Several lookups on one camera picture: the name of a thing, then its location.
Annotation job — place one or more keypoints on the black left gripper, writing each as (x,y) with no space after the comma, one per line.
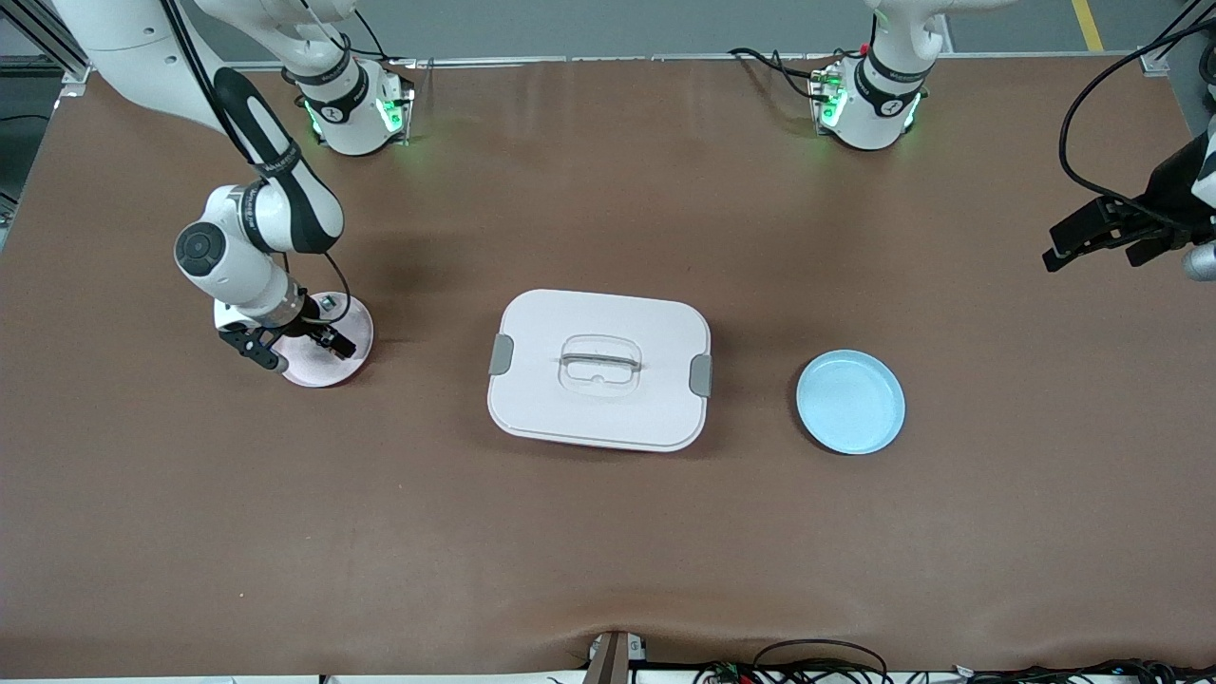
(1165,197)

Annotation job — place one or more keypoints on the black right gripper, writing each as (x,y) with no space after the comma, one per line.
(307,322)

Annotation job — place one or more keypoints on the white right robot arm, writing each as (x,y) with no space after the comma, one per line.
(228,252)

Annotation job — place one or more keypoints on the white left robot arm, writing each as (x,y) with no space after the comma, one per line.
(869,119)

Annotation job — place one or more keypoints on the white lidded plastic box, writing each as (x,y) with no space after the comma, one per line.
(598,418)

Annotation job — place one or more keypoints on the grey box latch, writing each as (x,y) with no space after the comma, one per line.
(701,375)

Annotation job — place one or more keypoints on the pink round plate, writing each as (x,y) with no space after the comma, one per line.
(328,372)

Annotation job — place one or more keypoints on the light blue round plate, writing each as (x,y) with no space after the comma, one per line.
(850,404)

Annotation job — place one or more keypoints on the white and orange switch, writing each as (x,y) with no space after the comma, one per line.
(329,303)

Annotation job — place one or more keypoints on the aluminium frame post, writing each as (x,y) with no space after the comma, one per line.
(1192,90)
(28,38)

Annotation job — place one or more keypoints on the silver table edge rail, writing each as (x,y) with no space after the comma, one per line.
(617,59)

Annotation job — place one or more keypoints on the brown camera mount bracket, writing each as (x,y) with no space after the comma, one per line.
(608,660)

